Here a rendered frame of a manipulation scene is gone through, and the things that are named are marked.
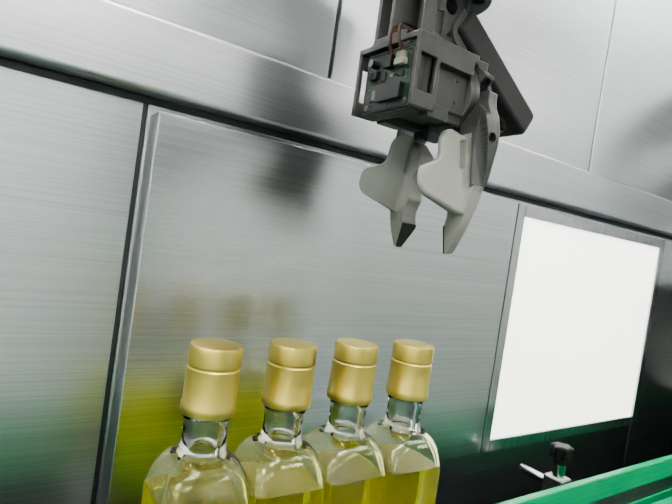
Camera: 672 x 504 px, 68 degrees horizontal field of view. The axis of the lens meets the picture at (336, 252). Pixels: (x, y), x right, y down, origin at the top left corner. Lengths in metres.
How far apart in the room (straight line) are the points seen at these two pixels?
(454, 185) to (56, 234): 0.31
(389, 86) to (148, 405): 0.32
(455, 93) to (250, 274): 0.23
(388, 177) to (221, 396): 0.22
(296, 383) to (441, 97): 0.23
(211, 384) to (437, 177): 0.21
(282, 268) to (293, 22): 0.24
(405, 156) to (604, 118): 0.55
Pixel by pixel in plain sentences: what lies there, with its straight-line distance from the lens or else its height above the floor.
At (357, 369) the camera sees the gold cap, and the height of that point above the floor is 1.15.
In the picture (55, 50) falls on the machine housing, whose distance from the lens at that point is 0.44.
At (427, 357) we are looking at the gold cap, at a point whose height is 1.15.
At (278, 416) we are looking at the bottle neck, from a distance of 0.36.
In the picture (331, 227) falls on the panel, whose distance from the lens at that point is 0.51.
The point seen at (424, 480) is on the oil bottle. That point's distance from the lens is 0.45.
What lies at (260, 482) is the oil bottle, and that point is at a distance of 0.36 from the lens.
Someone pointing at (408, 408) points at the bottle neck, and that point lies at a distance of 0.43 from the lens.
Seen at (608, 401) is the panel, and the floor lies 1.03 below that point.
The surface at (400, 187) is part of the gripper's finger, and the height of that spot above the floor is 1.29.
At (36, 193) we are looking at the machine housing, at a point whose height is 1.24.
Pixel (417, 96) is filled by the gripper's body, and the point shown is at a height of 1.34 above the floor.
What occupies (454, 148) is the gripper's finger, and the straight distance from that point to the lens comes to 0.40.
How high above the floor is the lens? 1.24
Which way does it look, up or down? 2 degrees down
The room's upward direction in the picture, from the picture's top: 8 degrees clockwise
